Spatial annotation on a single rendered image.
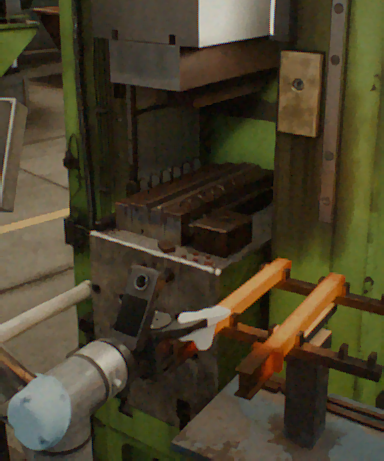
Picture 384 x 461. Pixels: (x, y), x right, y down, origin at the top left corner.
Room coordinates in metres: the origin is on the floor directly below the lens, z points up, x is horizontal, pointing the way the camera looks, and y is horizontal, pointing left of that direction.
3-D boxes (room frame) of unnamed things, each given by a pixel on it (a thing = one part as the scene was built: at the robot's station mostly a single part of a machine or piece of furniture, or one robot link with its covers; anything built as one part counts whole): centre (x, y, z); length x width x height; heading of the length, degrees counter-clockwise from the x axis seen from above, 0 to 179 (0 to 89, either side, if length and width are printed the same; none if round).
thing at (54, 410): (0.75, 0.17, 1.03); 0.11 x 0.08 x 0.09; 147
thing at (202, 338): (0.93, -0.02, 1.03); 0.09 x 0.03 x 0.06; 111
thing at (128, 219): (1.74, -0.02, 0.96); 0.42 x 0.20 x 0.09; 144
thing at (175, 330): (0.91, 0.02, 1.05); 0.09 x 0.05 x 0.02; 111
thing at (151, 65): (1.74, -0.02, 1.32); 0.42 x 0.20 x 0.10; 144
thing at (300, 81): (1.49, -0.22, 1.27); 0.09 x 0.02 x 0.17; 54
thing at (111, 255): (1.71, -0.07, 0.69); 0.56 x 0.38 x 0.45; 144
